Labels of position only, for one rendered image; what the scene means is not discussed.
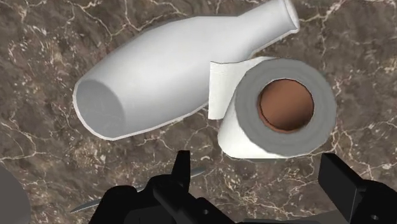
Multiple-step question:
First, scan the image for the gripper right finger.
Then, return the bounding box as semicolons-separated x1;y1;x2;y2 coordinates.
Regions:
317;153;397;224

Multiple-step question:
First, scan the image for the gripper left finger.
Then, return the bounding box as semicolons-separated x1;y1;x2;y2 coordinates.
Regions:
88;150;235;224

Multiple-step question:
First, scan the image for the white vase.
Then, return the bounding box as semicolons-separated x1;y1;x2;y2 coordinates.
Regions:
72;0;301;141

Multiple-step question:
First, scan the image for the white toilet paper roll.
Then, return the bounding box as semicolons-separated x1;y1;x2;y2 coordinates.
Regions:
207;56;338;160

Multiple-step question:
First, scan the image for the grey round object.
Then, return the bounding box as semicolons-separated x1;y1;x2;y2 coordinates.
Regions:
0;166;31;224

